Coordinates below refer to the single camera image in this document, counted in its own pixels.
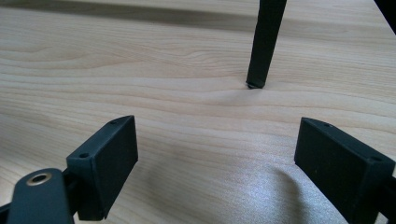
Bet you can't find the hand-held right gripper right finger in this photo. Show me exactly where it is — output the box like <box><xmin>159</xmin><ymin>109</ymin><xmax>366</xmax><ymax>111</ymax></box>
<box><xmin>293</xmin><ymin>117</ymin><xmax>396</xmax><ymax>224</ymax></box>

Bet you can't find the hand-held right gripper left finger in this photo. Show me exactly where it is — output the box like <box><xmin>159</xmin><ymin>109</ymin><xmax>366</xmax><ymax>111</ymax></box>
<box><xmin>65</xmin><ymin>115</ymin><xmax>139</xmax><ymax>222</ymax></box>

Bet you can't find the black metal stand leg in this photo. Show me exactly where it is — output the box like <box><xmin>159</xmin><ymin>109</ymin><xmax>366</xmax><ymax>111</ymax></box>
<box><xmin>246</xmin><ymin>0</ymin><xmax>288</xmax><ymax>90</ymax></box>

